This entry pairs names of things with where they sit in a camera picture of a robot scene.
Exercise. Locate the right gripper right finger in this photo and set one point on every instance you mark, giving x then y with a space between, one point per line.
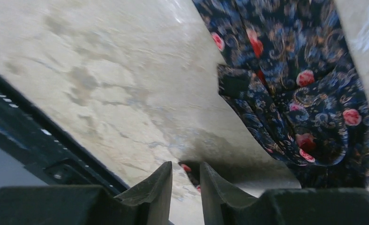
225 204

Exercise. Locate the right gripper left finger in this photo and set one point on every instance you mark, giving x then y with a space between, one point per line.
146 203

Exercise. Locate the dark floral patterned tie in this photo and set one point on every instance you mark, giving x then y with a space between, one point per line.
289 77

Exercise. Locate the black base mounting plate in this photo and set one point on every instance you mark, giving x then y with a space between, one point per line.
44 149

